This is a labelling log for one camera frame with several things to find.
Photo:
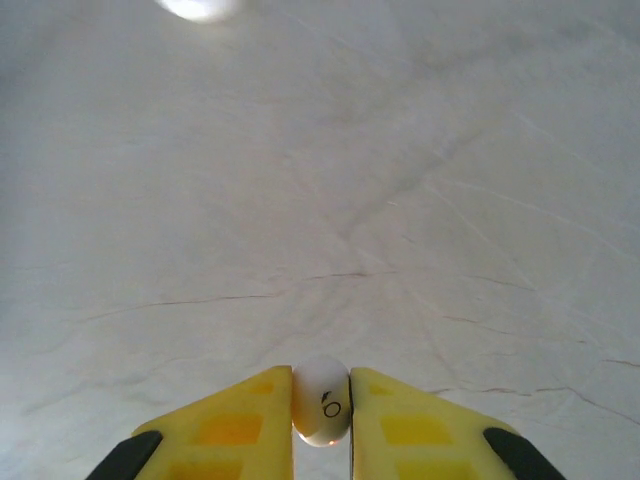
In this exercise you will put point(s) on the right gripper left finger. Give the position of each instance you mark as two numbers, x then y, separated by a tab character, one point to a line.
230	430

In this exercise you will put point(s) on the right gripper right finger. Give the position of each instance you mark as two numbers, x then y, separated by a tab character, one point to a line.
410	430

